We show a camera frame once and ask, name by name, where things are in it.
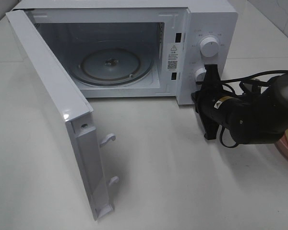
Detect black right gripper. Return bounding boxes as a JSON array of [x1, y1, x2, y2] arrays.
[[196, 64, 233, 125]]

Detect white microwave door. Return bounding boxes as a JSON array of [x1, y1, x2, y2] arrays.
[[6, 10, 116, 220]]

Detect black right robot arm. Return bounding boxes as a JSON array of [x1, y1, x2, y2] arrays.
[[191, 64, 288, 148]]

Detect lower white timer knob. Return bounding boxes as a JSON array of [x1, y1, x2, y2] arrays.
[[194, 67, 206, 82]]

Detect upper white power knob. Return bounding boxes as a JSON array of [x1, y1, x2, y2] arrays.
[[199, 35, 220, 58]]

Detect white microwave oven body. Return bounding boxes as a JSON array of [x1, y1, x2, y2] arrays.
[[11, 0, 238, 105]]

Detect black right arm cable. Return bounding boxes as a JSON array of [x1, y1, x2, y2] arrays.
[[196, 70, 288, 147]]

